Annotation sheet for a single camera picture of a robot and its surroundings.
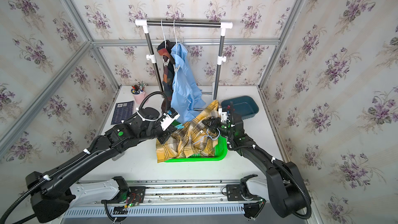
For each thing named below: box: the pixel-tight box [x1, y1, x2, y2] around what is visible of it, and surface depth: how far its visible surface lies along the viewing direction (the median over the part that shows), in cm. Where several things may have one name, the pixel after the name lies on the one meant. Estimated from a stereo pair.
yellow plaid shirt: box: [155, 99, 221, 163], surface depth 82 cm
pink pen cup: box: [130, 79, 149, 105], surface depth 105 cm
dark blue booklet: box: [110, 100, 134, 125], surface depth 106 cm
